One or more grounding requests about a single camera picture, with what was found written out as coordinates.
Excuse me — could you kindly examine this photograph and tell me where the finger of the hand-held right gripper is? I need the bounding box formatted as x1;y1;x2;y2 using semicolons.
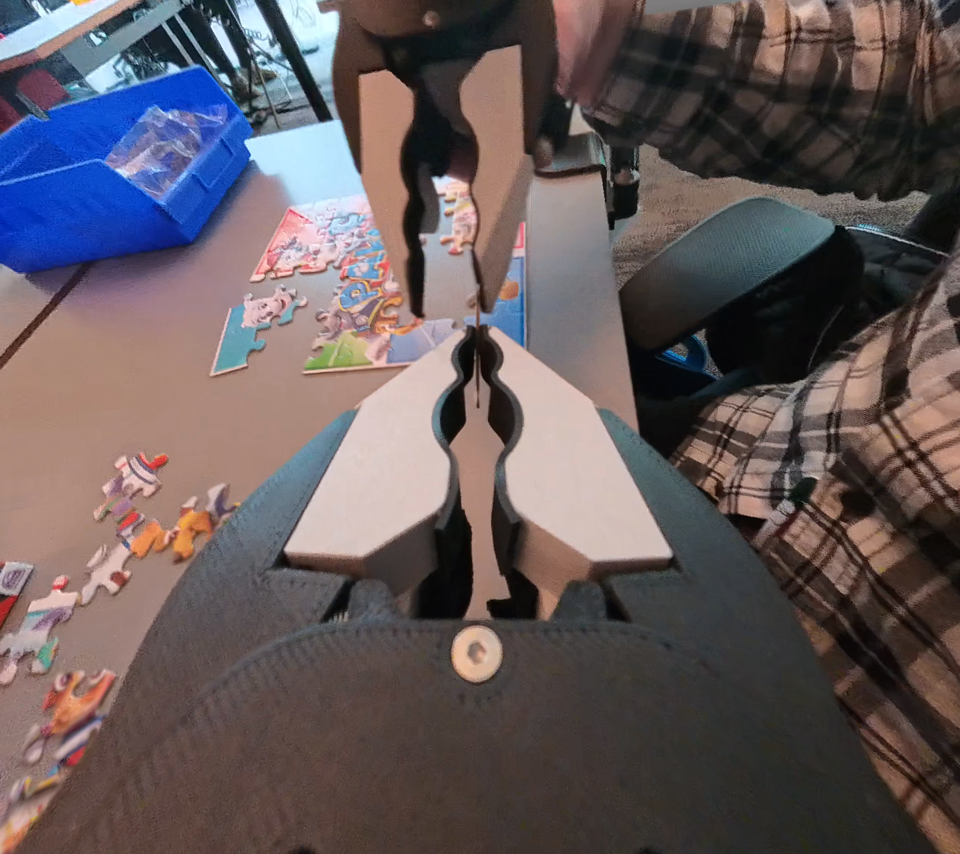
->
450;44;537;313
358;69;442;319

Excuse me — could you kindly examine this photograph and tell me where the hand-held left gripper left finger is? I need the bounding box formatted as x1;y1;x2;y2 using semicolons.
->
285;329;477;619

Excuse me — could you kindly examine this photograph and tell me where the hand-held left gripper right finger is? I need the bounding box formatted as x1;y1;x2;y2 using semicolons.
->
480;328;674;619

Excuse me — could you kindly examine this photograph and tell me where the pink dog puzzle piece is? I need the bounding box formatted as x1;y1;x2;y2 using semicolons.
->
437;178;481;255

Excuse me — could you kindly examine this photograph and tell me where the green puzzle section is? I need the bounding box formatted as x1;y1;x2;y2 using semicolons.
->
302;329;395;375

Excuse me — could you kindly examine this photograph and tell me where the teal green corner puzzle piece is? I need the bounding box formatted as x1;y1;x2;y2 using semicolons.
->
471;247;483;411

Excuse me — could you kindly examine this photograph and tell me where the orange dog face puzzle piece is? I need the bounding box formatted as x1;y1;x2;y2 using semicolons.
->
131;483;241;563

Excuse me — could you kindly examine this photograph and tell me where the assembled teal puzzle section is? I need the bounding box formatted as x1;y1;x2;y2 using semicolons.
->
210;284;309;377

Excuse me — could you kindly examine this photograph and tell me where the yellow dog puzzle piece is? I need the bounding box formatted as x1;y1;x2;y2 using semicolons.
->
0;768;65;851

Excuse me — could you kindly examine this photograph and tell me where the person's right forearm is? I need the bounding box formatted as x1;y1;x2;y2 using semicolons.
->
581;0;960;203

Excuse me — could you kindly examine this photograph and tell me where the person's right hand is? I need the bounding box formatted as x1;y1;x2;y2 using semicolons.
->
547;0;650;110

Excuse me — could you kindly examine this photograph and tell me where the assembled light blue puzzle section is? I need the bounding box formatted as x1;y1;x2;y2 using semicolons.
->
390;254;528;368

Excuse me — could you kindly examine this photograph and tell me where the black metal pole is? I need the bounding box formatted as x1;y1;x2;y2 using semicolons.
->
204;0;335;122

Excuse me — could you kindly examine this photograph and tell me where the clear plastic bag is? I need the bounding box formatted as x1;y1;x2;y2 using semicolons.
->
105;104;230;199

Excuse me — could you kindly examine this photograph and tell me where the white purple striped puzzle piece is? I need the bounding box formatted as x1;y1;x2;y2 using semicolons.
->
93;451;170;524

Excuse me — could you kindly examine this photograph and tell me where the plaid shirt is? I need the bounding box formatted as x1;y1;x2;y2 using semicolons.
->
671;254;960;854

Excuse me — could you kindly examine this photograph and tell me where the long work table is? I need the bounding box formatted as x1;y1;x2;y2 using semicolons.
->
0;0;252;79

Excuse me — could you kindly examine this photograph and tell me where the blue plastic bin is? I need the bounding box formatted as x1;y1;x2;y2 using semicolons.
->
0;65;254;274

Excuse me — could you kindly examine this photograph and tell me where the white teal purple puzzle piece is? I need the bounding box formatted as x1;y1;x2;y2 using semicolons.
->
0;575;80;686

